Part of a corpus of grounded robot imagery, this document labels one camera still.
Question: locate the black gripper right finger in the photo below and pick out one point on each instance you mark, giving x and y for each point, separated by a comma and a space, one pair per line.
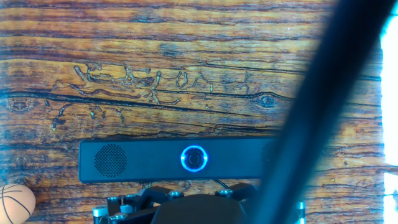
241, 193

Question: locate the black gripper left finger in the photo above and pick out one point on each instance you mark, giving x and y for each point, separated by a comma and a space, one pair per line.
130, 208

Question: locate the blue-lit speaker volume knob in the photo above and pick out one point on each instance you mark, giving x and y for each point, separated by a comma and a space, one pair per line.
194, 158

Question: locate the black speaker bar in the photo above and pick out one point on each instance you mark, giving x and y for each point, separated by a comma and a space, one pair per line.
140, 161

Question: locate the small orange basketball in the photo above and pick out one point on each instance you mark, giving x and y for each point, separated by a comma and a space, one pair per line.
15, 203

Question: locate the glossy wood-print table mat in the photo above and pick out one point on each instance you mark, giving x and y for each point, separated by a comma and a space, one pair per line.
155, 93

